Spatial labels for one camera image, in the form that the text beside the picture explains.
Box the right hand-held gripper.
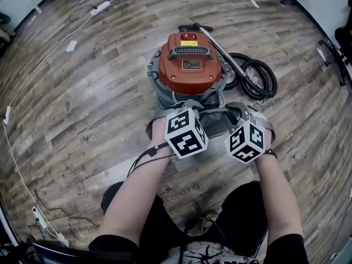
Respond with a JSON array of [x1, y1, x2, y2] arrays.
[[224, 102, 277, 165]]

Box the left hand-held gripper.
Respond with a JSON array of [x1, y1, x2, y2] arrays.
[[145, 100, 209, 160]]

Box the grey dust bag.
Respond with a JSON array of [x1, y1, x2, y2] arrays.
[[196, 106, 237, 139]]

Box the person's left forearm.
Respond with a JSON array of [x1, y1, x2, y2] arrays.
[[103, 118, 177, 247]]

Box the person's right forearm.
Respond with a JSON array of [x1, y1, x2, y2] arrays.
[[254, 136, 305, 243]]

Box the red canister vacuum cleaner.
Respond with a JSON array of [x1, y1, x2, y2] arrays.
[[146, 31, 229, 112]]

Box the person's black shorts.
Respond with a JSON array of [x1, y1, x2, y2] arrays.
[[89, 180, 310, 264]]

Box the black and white patterned t-shirt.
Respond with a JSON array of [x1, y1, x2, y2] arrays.
[[167, 240, 261, 264]]

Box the black mesh trolley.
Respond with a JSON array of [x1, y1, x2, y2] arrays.
[[27, 239, 91, 264]]

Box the black head camera cable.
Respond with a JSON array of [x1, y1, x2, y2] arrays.
[[178, 216, 229, 264]]

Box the white power cable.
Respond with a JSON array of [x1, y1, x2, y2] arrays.
[[2, 122, 36, 208], [9, 14, 94, 108]]

